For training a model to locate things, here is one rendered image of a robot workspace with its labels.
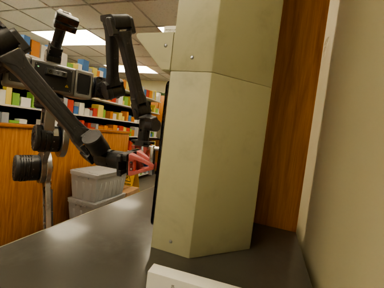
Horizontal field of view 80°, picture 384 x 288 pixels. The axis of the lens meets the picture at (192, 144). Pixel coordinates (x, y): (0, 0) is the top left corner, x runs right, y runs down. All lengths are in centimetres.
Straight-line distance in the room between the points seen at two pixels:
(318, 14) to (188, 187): 76
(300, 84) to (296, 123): 14
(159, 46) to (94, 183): 232
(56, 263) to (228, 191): 43
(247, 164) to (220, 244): 23
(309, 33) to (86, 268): 98
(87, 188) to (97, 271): 236
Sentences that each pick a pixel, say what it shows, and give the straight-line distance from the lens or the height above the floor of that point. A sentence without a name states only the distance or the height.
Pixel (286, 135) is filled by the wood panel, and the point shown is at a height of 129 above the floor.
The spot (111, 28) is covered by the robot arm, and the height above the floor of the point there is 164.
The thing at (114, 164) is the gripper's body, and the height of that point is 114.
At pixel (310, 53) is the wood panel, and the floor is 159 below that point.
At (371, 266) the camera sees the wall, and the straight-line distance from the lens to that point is 48.
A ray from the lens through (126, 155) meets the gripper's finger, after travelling 69.
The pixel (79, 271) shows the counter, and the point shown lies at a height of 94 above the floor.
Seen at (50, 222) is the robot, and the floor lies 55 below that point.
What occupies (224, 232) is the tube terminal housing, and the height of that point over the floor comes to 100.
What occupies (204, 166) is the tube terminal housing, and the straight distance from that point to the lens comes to 58.
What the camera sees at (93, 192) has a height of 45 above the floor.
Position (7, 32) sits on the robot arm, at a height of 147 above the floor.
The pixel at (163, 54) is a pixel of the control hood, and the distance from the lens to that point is 65.
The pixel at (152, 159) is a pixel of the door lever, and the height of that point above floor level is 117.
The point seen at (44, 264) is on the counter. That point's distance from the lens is 64.
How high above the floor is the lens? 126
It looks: 3 degrees down
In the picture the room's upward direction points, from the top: 7 degrees clockwise
